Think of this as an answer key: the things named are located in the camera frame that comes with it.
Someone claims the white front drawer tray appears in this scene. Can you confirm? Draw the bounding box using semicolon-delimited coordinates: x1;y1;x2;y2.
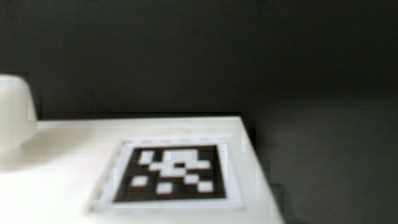
0;74;285;224

